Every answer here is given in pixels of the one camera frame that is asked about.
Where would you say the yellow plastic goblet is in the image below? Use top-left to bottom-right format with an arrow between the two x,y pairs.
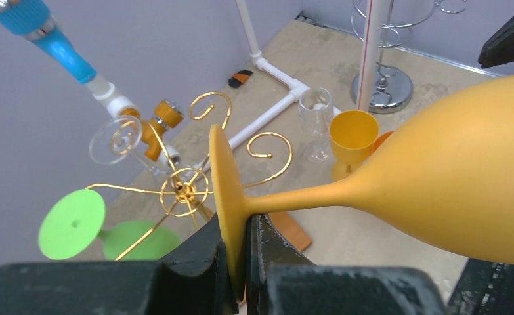
330,110 -> 379,181

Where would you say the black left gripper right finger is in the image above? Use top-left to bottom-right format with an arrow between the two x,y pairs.
245,215 -> 446,314

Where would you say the yellow-orange plastic goblet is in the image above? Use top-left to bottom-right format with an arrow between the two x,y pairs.
209,75 -> 514,297

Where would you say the white PVC pipe frame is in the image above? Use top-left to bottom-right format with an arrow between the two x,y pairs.
85,0 -> 345,173

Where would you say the chrome spiral glass rack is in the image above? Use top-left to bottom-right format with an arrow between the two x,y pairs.
350,1 -> 466,114

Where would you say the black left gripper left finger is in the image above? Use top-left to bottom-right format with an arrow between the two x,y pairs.
0,218 -> 235,314

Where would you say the green plastic goblet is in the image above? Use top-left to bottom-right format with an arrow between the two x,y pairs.
37,189 -> 181,261

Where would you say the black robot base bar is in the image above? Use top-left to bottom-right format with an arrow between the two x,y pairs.
446,259 -> 514,314

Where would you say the blue faucet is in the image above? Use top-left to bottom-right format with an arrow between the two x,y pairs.
0,0 -> 97,84

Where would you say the yellow faucet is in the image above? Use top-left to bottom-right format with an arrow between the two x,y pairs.
140,100 -> 183,161

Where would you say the clear wine glass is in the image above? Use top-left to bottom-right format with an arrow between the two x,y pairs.
299,87 -> 333,163
89,115 -> 169,175

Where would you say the orange plastic goblet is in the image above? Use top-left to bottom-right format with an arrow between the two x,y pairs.
371,131 -> 393,154

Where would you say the gold wire wine glass rack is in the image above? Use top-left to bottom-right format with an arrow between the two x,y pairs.
80,91 -> 312,261

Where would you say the black orange hex key set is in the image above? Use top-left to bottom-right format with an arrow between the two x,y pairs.
228,69 -> 253,89

